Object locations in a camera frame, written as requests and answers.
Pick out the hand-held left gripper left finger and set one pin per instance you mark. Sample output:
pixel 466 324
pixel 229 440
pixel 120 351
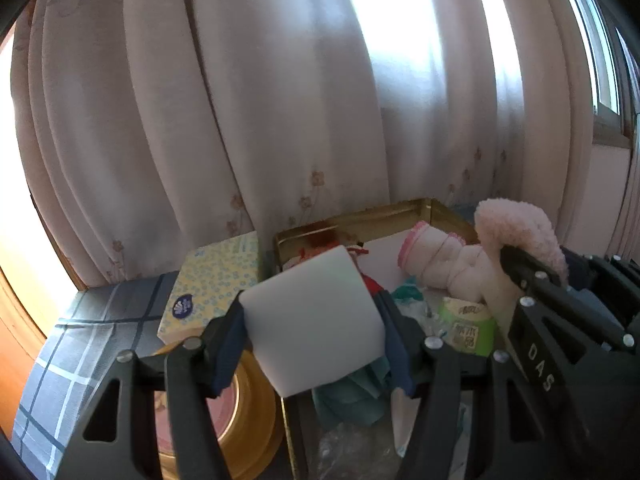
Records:
pixel 227 355

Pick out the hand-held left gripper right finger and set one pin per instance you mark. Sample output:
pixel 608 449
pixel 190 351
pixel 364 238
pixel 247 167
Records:
pixel 400 360

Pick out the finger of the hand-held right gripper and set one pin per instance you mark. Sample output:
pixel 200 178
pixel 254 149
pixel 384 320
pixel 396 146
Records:
pixel 530 280

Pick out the pink plush toy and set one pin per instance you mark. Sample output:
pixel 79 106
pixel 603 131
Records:
pixel 520 225

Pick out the teal cloth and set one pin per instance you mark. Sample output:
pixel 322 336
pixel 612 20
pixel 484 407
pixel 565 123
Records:
pixel 350 395

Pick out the green tissue packet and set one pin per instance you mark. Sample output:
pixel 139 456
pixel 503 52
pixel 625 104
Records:
pixel 465 330

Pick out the white sponge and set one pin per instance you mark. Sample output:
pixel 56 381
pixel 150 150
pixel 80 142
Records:
pixel 310 320

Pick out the pink white sock roll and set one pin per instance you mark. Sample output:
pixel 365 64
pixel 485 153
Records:
pixel 430 252

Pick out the gold cardboard tray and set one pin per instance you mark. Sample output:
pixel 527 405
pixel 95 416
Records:
pixel 380 252

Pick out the red pouch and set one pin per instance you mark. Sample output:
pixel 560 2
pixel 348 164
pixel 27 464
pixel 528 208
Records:
pixel 325 247

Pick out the round gold container pink lid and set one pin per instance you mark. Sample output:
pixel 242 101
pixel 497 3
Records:
pixel 250 410

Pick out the yellow floral tissue box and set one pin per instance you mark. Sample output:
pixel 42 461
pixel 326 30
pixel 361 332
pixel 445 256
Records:
pixel 210 280

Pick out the wooden wardrobe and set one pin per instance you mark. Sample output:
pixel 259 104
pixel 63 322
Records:
pixel 15 340

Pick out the pale floral curtain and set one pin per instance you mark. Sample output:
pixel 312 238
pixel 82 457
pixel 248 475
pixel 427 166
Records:
pixel 250 110

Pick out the window with metal frame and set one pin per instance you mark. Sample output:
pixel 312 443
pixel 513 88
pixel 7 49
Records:
pixel 607 75

